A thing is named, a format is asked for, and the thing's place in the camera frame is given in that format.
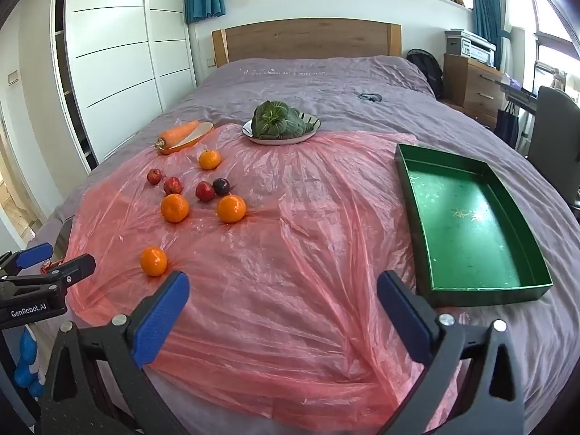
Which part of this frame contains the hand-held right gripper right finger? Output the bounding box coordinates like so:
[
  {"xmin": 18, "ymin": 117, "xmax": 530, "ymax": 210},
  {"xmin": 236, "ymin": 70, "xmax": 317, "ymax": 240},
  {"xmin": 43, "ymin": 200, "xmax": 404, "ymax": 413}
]
[{"xmin": 377, "ymin": 270, "xmax": 529, "ymax": 435}]

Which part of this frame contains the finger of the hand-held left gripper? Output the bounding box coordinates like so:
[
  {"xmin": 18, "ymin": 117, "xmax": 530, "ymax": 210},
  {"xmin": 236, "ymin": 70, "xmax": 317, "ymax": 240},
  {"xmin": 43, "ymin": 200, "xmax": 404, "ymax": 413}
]
[
  {"xmin": 0, "ymin": 242, "xmax": 54, "ymax": 278},
  {"xmin": 40, "ymin": 254, "xmax": 97, "ymax": 291}
]

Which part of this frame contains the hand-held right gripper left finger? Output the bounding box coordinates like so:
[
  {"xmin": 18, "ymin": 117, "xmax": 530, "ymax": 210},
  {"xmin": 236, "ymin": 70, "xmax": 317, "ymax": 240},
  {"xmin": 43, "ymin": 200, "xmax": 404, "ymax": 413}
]
[{"xmin": 40, "ymin": 271, "xmax": 191, "ymax": 435}]

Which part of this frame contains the medium orange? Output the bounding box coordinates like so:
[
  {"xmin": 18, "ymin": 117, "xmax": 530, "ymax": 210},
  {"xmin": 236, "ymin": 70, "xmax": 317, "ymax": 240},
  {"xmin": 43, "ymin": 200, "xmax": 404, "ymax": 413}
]
[{"xmin": 140, "ymin": 246, "xmax": 169, "ymax": 277}]

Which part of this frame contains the large orange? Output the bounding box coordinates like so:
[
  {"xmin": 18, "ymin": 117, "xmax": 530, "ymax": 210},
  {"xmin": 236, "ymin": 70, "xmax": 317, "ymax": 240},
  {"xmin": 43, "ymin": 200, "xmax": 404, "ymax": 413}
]
[
  {"xmin": 161, "ymin": 193, "xmax": 190, "ymax": 224},
  {"xmin": 216, "ymin": 194, "xmax": 248, "ymax": 224}
]

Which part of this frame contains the green tray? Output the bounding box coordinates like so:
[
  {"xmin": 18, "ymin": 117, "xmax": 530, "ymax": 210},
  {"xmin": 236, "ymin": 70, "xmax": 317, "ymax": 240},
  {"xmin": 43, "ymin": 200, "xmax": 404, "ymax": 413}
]
[{"xmin": 394, "ymin": 143, "xmax": 554, "ymax": 307}]

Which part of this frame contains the person's left hand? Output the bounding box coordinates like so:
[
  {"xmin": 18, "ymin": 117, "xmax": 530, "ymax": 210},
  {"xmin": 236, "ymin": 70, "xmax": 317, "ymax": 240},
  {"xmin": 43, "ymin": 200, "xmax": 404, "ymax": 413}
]
[{"xmin": 13, "ymin": 328, "xmax": 47, "ymax": 399}]

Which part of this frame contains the pink plastic sheet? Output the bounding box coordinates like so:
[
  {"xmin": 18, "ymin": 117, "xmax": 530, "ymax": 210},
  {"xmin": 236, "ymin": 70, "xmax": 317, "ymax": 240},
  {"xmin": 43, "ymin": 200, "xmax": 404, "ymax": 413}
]
[{"xmin": 66, "ymin": 124, "xmax": 458, "ymax": 422}]

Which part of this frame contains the small orange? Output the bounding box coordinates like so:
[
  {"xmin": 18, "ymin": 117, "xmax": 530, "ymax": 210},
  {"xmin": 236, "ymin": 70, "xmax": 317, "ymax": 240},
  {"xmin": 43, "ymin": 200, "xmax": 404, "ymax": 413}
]
[{"xmin": 198, "ymin": 149, "xmax": 222, "ymax": 171}]

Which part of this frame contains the carrot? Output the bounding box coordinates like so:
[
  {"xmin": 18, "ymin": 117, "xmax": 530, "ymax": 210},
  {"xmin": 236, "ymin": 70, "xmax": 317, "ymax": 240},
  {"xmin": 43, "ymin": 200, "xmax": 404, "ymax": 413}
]
[{"xmin": 154, "ymin": 120, "xmax": 200, "ymax": 149}]

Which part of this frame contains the oval orange-rimmed plate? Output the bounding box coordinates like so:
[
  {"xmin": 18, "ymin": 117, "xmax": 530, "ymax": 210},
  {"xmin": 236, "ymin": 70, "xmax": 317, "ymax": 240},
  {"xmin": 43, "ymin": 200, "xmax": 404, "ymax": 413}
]
[{"xmin": 158, "ymin": 121, "xmax": 215, "ymax": 156}]

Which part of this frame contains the white patterned plate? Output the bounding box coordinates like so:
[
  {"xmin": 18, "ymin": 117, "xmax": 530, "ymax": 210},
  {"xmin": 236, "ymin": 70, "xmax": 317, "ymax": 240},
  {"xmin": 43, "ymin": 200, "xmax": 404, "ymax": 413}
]
[{"xmin": 242, "ymin": 115, "xmax": 322, "ymax": 146}]

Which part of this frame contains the white wardrobe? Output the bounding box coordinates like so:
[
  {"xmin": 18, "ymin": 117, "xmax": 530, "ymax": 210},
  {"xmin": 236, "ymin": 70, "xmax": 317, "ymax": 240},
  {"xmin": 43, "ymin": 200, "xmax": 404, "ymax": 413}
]
[{"xmin": 50, "ymin": 0, "xmax": 198, "ymax": 170}]

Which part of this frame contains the dark blue bag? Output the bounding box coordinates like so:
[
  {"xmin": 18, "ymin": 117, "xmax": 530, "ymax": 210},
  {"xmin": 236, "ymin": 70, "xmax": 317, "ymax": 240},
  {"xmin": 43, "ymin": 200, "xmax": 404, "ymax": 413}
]
[{"xmin": 495, "ymin": 102, "xmax": 519, "ymax": 148}]

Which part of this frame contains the green bok choy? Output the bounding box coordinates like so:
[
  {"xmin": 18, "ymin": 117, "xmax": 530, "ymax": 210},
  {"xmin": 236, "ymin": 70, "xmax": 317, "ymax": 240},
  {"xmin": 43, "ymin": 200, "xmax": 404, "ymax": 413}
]
[{"xmin": 251, "ymin": 100, "xmax": 313, "ymax": 140}]

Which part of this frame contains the grey chair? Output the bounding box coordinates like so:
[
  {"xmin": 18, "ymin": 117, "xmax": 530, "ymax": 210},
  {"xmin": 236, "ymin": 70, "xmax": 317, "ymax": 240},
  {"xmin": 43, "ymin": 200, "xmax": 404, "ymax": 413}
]
[{"xmin": 526, "ymin": 86, "xmax": 580, "ymax": 200}]

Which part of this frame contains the wooden nightstand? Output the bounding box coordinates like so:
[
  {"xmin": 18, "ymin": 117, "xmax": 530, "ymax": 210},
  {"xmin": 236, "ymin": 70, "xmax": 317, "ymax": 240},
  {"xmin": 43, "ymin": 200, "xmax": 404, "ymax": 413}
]
[{"xmin": 442, "ymin": 53, "xmax": 506, "ymax": 121}]

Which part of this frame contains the black backpack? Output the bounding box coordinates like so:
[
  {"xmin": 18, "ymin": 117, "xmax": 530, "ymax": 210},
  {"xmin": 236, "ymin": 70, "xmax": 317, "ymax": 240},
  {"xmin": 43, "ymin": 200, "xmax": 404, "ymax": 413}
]
[{"xmin": 405, "ymin": 48, "xmax": 445, "ymax": 99}]

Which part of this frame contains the desk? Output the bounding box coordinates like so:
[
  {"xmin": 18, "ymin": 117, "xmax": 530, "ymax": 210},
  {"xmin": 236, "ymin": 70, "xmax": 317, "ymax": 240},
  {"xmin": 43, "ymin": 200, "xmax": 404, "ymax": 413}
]
[{"xmin": 496, "ymin": 77, "xmax": 540, "ymax": 109}]

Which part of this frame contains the grey printer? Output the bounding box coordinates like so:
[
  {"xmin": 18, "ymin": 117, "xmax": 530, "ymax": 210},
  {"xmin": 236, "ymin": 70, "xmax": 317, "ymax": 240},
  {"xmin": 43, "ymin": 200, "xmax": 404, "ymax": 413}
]
[{"xmin": 445, "ymin": 29, "xmax": 497, "ymax": 66}]

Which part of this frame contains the wooden headboard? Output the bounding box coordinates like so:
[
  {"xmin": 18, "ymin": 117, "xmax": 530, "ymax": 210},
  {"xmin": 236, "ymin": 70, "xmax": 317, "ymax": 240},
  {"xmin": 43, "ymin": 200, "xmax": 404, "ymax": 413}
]
[{"xmin": 211, "ymin": 18, "xmax": 402, "ymax": 70}]

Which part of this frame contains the window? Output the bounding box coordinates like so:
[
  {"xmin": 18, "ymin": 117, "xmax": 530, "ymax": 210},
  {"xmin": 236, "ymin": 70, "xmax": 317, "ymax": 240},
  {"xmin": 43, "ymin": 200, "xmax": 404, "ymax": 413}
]
[{"xmin": 507, "ymin": 0, "xmax": 580, "ymax": 100}]

